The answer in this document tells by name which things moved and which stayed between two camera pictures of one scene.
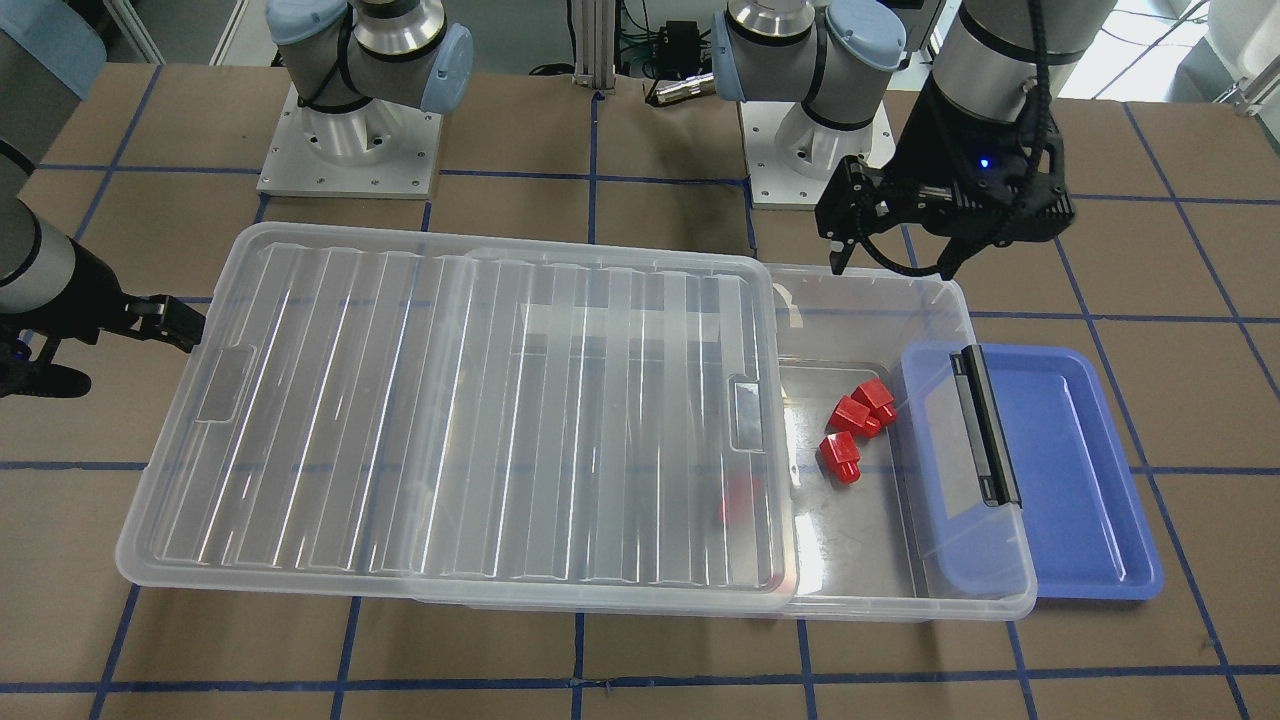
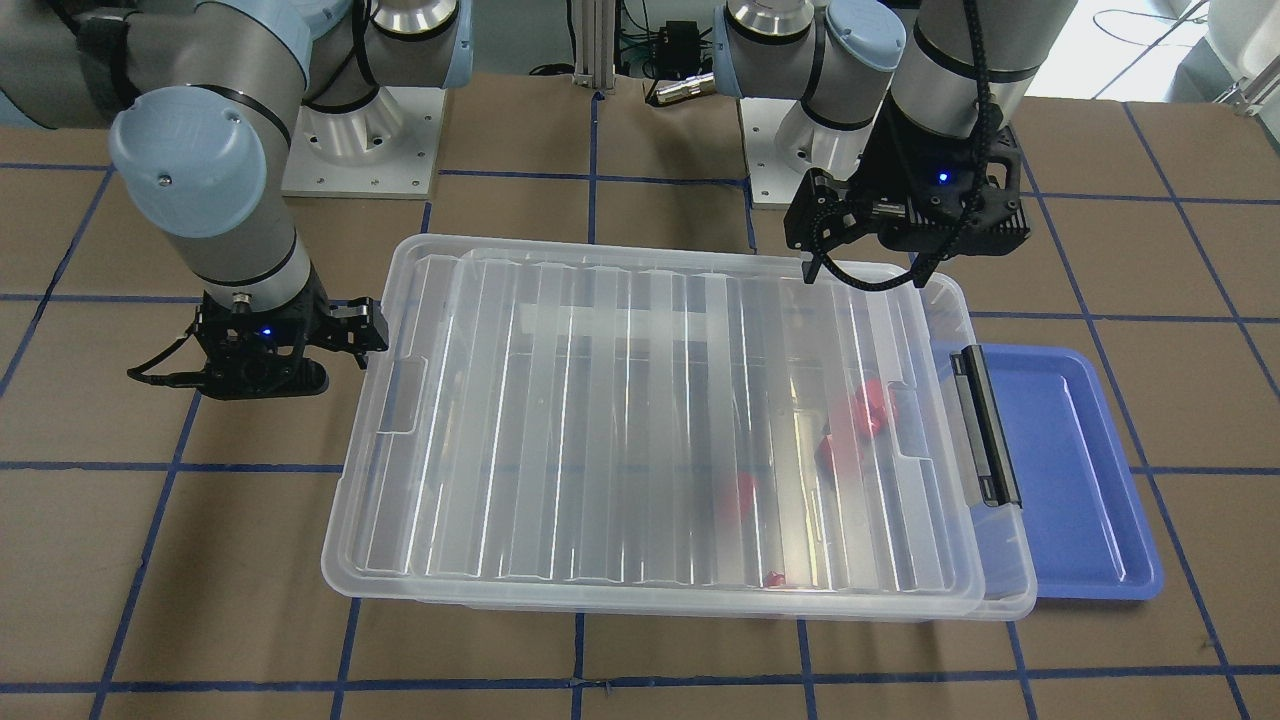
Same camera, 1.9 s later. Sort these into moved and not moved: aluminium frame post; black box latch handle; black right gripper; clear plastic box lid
Moved: black right gripper; clear plastic box lid
Not moved: black box latch handle; aluminium frame post
